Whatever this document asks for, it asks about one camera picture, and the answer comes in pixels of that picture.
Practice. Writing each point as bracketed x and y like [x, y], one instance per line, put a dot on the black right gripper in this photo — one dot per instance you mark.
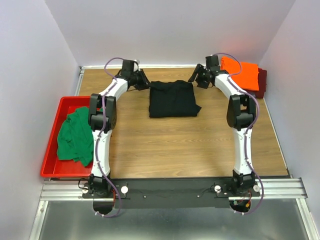
[197, 70]

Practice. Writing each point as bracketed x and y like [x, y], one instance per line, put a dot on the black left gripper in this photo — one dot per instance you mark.
[145, 84]

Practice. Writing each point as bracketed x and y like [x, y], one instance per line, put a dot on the black t shirt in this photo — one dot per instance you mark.
[172, 99]

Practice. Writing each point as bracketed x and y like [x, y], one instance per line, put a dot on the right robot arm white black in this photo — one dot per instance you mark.
[242, 113]

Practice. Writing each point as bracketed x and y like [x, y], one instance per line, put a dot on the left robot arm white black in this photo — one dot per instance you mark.
[102, 119]

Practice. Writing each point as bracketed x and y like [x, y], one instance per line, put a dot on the orange folded t shirt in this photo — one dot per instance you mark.
[244, 75]

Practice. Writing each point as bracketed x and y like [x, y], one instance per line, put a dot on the dark red folded t shirt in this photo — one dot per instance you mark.
[262, 84]

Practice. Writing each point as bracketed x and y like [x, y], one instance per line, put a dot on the green crumpled t shirt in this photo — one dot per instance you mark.
[75, 139]

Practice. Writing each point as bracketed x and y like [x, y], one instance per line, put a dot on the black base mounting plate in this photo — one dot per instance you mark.
[169, 193]

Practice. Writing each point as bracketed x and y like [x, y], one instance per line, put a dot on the red plastic tray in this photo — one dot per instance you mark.
[52, 166]

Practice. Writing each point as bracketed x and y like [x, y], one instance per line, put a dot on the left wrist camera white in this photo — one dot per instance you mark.
[136, 65]

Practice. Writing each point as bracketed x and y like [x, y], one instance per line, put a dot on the aluminium frame rail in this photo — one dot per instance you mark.
[68, 190]

